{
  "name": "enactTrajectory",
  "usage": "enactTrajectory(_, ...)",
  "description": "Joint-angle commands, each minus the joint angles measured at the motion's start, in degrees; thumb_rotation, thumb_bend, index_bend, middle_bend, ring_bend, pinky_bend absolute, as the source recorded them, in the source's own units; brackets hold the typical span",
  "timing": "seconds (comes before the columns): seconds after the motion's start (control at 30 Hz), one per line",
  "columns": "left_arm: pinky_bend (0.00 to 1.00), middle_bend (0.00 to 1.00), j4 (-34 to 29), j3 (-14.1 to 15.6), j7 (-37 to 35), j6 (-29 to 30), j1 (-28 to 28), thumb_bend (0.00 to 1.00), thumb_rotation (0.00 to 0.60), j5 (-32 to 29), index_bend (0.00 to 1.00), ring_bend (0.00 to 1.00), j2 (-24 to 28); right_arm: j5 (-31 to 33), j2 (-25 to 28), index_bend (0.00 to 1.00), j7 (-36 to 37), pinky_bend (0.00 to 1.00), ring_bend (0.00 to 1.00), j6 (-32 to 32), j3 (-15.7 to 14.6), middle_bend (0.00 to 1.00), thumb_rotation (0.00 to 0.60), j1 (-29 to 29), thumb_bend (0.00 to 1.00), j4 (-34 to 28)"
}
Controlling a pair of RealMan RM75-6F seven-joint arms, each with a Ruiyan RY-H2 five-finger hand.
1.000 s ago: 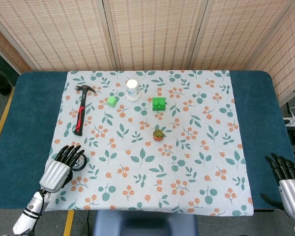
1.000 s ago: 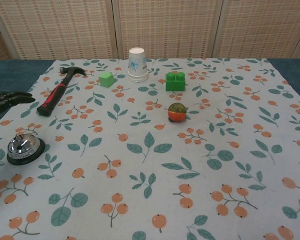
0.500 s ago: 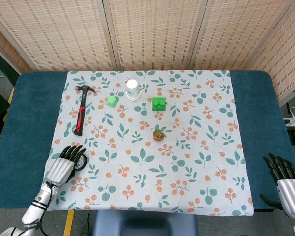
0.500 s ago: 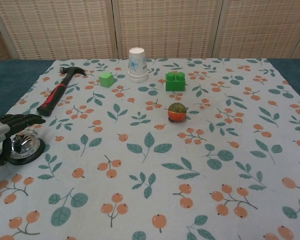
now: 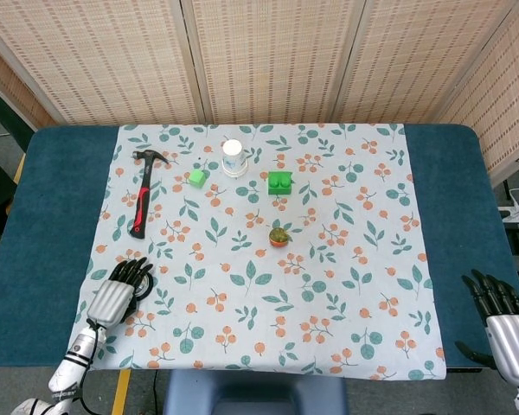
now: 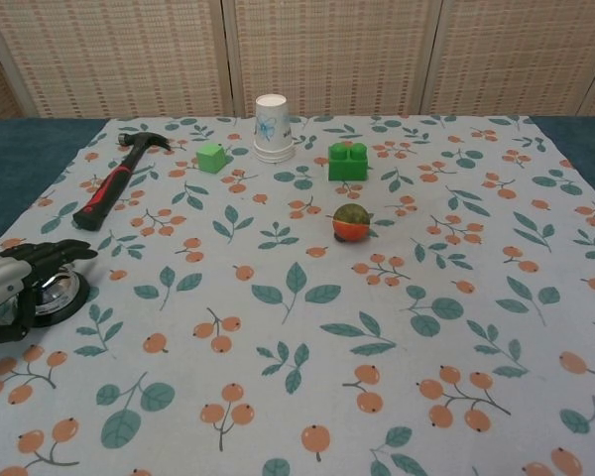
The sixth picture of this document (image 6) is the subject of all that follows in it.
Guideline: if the green studded building brick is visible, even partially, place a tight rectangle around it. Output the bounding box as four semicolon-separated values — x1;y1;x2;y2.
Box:
327;141;370;182

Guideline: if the green orange ball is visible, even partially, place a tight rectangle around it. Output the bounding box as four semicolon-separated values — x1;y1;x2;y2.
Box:
332;202;371;244

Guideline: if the floral fruit print tablecloth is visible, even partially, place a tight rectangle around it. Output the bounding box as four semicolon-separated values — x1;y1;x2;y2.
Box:
0;114;595;476

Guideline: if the green cube block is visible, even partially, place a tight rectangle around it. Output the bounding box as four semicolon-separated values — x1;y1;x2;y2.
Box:
195;142;230;176

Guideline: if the silver call bell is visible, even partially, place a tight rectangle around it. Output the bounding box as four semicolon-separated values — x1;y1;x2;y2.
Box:
0;264;90;329

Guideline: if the black red claw hammer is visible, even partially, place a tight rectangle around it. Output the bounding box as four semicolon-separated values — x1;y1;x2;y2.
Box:
72;131;174;232

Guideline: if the white paper cup stack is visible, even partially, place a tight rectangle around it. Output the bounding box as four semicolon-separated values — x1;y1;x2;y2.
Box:
252;93;297;165

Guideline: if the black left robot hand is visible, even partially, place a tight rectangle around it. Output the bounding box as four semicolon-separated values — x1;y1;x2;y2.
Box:
0;239;99;347

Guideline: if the woven folding screen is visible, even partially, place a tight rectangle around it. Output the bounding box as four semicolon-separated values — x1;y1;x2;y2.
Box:
0;0;595;124

